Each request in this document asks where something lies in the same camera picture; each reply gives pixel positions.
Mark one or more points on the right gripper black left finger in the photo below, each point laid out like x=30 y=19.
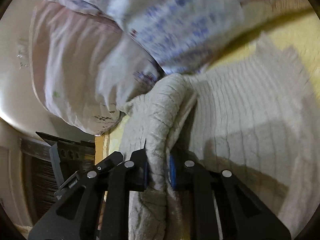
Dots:
x=96 y=205

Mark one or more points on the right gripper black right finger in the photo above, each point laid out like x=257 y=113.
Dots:
x=219 y=205

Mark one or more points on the grey knitted sweater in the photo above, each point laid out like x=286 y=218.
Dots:
x=237 y=119

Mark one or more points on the dark bedside cabinet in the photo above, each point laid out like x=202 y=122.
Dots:
x=47 y=164

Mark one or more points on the yellow orange patterned bedspread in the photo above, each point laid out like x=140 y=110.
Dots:
x=295 y=35

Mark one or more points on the floral white duvet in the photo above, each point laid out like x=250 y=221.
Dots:
x=85 y=68

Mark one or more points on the floral white pillow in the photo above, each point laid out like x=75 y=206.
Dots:
x=182 y=35

